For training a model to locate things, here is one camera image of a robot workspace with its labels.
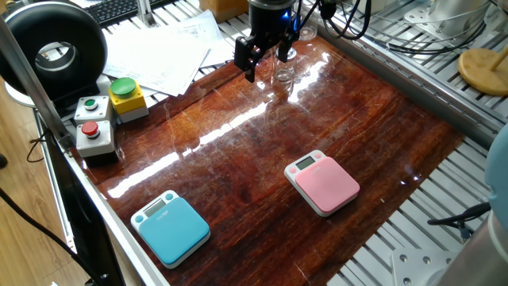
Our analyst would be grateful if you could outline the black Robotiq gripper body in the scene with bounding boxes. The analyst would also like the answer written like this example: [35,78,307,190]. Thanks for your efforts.
[248,0,298,43]

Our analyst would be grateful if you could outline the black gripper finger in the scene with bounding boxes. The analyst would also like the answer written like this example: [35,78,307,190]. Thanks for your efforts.
[276,33,300,64]
[233,34,266,84]

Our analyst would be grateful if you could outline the clear glass with metal base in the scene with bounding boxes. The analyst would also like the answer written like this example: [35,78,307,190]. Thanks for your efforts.
[272,46,298,83]

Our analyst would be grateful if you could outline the pink digital kitchen scale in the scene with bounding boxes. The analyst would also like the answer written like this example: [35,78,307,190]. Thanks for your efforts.
[283,149,361,218]

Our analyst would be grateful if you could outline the blue digital kitchen scale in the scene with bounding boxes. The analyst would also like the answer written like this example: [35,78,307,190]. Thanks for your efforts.
[130,189,211,270]

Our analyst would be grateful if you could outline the clear glass cup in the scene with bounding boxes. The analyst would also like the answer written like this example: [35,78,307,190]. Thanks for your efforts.
[298,17,319,42]

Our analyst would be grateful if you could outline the brown cardboard box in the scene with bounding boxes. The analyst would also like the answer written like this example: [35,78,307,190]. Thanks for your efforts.
[198,0,250,24]

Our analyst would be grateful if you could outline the white paper sheet pile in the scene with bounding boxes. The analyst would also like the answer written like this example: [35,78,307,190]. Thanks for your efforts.
[102,10,236,98]

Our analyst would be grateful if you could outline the yellow box big green button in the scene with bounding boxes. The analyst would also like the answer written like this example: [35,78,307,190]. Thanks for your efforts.
[108,76,150,124]

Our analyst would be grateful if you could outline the black computer keyboard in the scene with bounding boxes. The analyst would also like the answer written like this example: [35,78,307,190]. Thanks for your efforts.
[83,0,175,28]

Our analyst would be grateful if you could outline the grey box small green button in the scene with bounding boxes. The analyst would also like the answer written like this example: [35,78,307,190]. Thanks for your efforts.
[74,95,114,125]

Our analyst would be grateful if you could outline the silver plate with cylinder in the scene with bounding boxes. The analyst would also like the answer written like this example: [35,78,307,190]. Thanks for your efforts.
[403,0,493,41]

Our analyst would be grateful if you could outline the grey box red button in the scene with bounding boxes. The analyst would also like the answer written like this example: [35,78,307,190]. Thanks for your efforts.
[75,119,119,166]

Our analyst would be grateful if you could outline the round wooden stand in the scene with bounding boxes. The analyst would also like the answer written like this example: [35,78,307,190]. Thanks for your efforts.
[457,42,508,97]

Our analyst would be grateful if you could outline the silver robot mounting plate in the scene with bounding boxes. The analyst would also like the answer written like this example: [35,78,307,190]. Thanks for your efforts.
[391,248,457,286]

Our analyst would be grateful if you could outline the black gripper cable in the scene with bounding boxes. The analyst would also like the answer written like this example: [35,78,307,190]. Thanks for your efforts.
[299,0,373,41]

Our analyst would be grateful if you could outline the black cable bundle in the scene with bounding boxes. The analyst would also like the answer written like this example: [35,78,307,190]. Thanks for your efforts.
[372,19,488,56]

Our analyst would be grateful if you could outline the aluminium frame post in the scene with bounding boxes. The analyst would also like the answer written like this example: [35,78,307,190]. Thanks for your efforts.
[0,15,75,150]

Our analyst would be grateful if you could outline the black ring light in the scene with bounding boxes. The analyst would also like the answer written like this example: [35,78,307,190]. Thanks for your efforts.
[0,2,109,108]

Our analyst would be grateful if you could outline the thin black cable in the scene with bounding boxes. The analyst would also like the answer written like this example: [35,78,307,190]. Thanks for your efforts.
[26,129,49,164]

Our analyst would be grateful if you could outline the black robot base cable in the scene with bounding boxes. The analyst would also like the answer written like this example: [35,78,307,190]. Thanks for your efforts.
[427,201,492,242]

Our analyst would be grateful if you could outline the black floor cable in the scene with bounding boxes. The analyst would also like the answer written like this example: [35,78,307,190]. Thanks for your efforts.
[0,186,105,286]

